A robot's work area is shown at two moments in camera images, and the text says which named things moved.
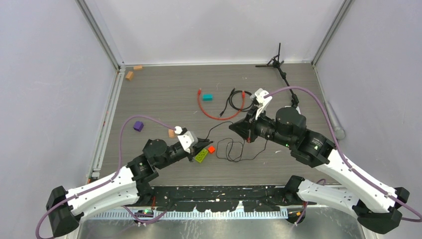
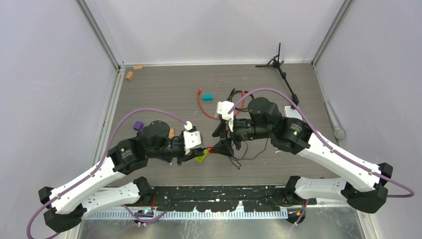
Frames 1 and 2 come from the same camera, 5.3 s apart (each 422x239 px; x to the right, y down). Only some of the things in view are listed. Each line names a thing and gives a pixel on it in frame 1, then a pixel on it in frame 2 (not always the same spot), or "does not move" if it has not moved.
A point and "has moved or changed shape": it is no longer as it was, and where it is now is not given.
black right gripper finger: (243, 127) → (223, 147)
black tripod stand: (275, 62) does not move
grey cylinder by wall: (339, 132) does not move
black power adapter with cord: (246, 128) has moved or changed shape
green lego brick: (200, 157) does not move
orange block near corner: (130, 75) does not move
